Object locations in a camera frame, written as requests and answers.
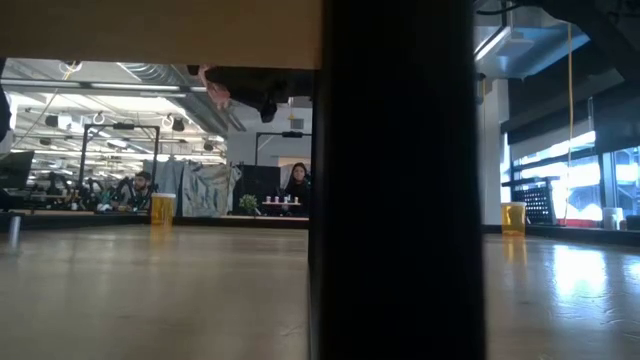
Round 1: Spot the yellow hanging cord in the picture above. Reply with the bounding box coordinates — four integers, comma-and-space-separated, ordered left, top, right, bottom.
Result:
565, 22, 575, 224

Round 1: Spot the small grey metal post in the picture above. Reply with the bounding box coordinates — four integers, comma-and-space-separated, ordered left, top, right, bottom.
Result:
8, 214, 22, 247

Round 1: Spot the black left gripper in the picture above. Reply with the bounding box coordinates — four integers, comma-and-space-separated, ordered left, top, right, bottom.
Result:
186, 64, 314, 110

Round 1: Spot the small background potted plant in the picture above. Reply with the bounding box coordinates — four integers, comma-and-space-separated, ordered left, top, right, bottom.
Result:
238, 193, 260, 216

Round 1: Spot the black computer monitor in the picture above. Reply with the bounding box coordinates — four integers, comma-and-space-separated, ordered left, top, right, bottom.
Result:
0, 149, 35, 190

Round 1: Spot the black partition panel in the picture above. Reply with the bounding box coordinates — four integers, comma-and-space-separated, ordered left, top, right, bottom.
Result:
232, 163, 282, 216

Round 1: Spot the white cup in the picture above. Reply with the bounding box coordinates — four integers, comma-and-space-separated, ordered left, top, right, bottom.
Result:
602, 206, 625, 231

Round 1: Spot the person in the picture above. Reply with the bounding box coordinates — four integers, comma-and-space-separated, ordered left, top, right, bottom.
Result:
119, 169, 157, 212
283, 162, 312, 217

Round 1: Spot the grey hanging cover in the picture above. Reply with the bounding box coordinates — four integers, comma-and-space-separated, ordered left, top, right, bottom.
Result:
142, 157, 242, 219

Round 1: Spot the black perforated crate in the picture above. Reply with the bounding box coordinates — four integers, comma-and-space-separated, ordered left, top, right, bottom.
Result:
502, 175, 561, 226

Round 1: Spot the long ceiling light strip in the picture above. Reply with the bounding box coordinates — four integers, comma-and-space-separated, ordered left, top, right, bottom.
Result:
0, 78, 209, 96

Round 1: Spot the black shelf divider panel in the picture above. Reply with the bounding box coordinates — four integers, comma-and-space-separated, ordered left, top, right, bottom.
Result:
307, 0, 486, 360

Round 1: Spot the wooden tray with bottles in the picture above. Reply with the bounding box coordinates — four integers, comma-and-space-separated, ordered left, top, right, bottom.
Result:
262, 194, 304, 207

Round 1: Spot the black background gantry frame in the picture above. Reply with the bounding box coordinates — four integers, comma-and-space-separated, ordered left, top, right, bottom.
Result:
253, 130, 314, 169
78, 123, 161, 201

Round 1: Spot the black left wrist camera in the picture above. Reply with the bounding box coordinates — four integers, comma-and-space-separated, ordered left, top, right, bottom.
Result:
258, 99, 279, 124

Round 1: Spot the black aluminium table frame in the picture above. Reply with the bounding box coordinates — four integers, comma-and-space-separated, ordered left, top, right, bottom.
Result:
0, 210, 640, 247

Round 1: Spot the wooden shelf board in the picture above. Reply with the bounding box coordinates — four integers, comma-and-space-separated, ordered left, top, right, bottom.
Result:
0, 0, 324, 70

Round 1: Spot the red flat box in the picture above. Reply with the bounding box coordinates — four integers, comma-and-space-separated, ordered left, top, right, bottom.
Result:
557, 218, 601, 230

